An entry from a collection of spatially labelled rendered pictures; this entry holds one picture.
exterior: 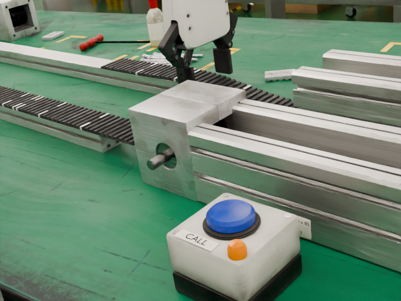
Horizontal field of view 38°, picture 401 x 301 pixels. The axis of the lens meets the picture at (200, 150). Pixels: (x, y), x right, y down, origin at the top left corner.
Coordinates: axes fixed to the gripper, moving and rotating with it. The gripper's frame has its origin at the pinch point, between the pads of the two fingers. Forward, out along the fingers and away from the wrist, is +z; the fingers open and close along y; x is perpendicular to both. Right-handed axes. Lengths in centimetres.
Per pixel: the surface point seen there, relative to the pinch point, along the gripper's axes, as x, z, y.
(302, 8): -191, 79, -316
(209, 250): 32.3, -2.1, 35.8
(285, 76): 6.6, 3.4, -11.5
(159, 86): -9.3, 2.7, 1.5
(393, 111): 32.5, -1.6, 5.0
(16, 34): -73, 3, -11
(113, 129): 1.3, 0.5, 20.0
